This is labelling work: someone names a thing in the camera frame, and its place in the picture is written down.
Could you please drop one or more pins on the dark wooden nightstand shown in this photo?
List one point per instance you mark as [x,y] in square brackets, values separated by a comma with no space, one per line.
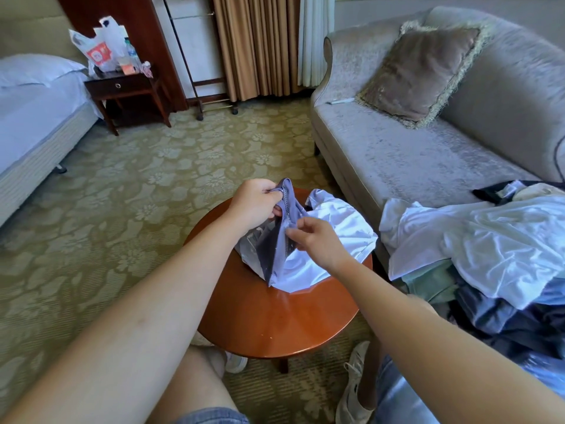
[124,84]

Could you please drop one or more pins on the beige padded headboard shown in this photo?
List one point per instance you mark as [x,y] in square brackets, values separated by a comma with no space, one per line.
[26,26]

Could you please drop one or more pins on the person's right forearm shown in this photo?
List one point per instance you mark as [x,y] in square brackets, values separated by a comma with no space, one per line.
[450,357]

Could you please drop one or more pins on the blue denim shorts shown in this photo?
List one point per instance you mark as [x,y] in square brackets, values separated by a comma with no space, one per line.
[406,397]

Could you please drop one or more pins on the small white flat object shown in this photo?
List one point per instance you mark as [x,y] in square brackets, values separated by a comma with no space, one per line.
[340,100]

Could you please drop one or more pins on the white sneaker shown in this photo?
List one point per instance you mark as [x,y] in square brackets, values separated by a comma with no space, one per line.
[234,360]
[353,393]

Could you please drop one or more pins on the beige curtain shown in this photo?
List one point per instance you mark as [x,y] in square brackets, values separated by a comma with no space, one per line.
[256,44]

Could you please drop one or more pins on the black valet stand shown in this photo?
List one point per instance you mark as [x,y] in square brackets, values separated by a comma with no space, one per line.
[212,81]

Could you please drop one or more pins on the white pillow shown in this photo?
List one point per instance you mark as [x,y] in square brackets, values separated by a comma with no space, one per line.
[40,70]

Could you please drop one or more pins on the round wooden table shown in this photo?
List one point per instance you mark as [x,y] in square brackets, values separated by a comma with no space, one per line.
[265,318]

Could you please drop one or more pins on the pile of clothes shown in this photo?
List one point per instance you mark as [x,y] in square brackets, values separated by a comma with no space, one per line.
[477,243]

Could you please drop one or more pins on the grey splatter print T-shirt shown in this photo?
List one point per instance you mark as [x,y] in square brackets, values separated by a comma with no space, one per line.
[340,229]

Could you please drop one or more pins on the person's left hand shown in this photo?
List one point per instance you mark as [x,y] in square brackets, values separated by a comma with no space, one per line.
[254,205]

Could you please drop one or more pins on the person's right hand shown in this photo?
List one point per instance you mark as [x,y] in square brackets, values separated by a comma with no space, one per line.
[319,244]

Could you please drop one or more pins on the white bed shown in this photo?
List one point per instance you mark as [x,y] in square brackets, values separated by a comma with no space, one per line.
[35,128]

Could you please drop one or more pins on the grey velvet chaise sofa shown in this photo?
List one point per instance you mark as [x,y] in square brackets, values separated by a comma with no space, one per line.
[397,159]

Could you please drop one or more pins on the person's left forearm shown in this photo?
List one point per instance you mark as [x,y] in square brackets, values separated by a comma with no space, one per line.
[124,340]

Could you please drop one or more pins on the dark wooden wall panel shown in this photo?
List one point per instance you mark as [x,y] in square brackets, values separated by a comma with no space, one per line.
[146,31]

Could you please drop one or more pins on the brown fringed cushion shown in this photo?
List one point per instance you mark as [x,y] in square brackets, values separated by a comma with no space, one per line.
[424,70]

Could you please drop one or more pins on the white sheer curtain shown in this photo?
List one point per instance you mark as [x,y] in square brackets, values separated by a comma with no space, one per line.
[316,35]

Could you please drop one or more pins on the person's right leg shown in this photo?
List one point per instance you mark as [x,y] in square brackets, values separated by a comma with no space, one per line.
[371,366]

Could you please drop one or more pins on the plain white plastic bag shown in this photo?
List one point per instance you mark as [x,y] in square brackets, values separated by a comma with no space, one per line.
[119,39]

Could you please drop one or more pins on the white plastic bag red print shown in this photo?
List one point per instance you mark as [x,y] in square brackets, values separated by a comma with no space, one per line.
[93,53]

